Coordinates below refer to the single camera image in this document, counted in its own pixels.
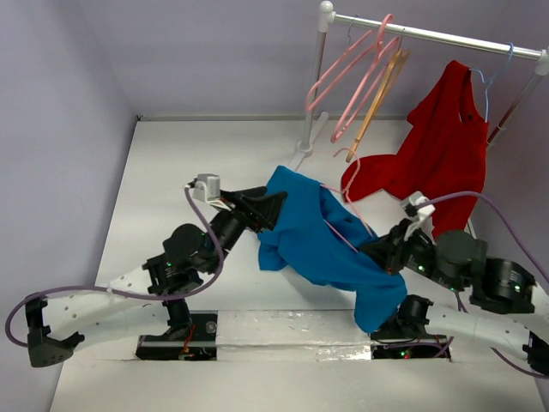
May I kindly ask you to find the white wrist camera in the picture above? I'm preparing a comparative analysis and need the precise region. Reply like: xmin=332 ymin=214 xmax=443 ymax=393
xmin=401 ymin=191 xmax=436 ymax=241
xmin=187 ymin=173 xmax=221 ymax=203

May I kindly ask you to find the wooden hanger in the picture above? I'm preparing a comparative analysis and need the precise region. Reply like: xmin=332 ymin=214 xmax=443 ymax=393
xmin=346 ymin=47 xmax=410 ymax=163

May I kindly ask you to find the red t shirt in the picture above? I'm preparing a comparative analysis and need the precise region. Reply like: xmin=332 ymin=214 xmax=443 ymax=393
xmin=341 ymin=59 xmax=490 ymax=239

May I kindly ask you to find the white clothes rack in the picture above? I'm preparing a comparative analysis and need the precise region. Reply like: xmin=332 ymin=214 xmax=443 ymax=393
xmin=289 ymin=1 xmax=548 ymax=170

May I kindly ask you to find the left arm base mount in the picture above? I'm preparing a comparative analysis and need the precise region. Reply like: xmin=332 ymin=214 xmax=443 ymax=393
xmin=136 ymin=300 xmax=218 ymax=361

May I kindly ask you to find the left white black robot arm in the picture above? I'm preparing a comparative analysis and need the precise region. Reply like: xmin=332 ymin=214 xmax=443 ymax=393
xmin=24 ymin=180 xmax=287 ymax=368

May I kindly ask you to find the thin pink wire hanger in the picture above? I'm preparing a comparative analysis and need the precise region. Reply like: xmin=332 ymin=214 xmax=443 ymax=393
xmin=321 ymin=148 xmax=373 ymax=253

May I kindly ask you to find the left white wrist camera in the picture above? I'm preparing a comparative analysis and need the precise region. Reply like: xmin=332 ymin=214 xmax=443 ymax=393
xmin=187 ymin=173 xmax=221 ymax=203

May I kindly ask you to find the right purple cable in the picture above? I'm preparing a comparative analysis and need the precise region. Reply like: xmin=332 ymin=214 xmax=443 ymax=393
xmin=422 ymin=191 xmax=549 ymax=379

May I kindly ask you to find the leftmost pink wire hanger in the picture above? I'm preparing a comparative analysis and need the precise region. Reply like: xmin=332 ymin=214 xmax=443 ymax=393
xmin=305 ymin=9 xmax=377 ymax=114

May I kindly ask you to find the thick pink plastic hanger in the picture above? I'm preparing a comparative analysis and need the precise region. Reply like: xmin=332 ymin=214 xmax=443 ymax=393
xmin=330 ymin=14 xmax=401 ymax=143

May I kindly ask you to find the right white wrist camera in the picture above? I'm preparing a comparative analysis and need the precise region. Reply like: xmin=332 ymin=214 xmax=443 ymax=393
xmin=401 ymin=191 xmax=436 ymax=241

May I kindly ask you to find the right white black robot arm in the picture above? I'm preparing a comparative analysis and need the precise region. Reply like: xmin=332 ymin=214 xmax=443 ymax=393
xmin=359 ymin=219 xmax=548 ymax=379

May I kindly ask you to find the blue wire hanger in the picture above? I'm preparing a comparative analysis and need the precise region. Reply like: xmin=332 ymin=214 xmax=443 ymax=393
xmin=469 ymin=42 xmax=515 ymax=123

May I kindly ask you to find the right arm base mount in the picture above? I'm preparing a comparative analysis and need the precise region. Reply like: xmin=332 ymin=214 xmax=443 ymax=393
xmin=370 ymin=294 xmax=453 ymax=361

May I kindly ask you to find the blue t shirt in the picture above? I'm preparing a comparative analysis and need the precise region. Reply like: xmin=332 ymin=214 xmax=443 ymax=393
xmin=258 ymin=166 xmax=407 ymax=333

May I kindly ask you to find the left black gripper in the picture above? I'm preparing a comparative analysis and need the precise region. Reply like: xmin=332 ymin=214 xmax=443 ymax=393
xmin=204 ymin=187 xmax=287 ymax=275

